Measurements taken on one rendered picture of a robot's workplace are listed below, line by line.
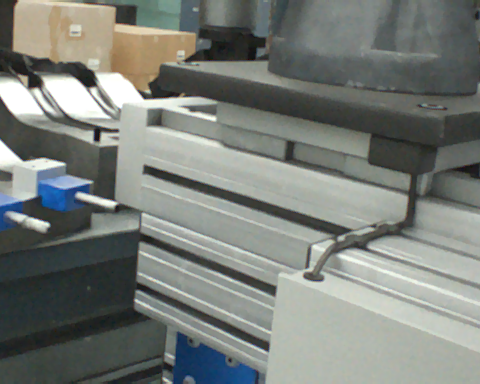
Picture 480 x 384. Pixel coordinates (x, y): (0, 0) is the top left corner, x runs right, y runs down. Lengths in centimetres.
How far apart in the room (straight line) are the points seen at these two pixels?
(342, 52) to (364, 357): 21
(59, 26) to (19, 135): 379
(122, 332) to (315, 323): 69
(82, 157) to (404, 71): 58
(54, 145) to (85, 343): 27
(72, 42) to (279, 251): 450
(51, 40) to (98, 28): 42
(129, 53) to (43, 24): 97
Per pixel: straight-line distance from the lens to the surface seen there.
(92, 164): 99
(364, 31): 52
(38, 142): 110
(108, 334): 107
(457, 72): 54
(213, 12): 95
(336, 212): 53
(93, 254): 93
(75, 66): 136
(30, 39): 503
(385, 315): 39
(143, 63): 570
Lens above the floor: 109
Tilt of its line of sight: 12 degrees down
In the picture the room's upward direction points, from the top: 5 degrees clockwise
